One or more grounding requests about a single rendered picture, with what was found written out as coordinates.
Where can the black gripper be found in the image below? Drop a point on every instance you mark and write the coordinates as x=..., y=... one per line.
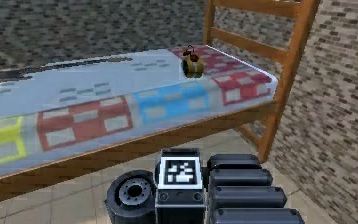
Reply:
x=132, y=196

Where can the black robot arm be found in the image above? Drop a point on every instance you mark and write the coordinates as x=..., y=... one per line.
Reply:
x=240, y=193

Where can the wooden bed with patchwork cover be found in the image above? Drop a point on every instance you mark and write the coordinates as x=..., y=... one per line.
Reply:
x=120, y=100

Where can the small brown and yellow object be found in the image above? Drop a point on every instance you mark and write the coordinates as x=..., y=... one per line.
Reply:
x=192, y=64

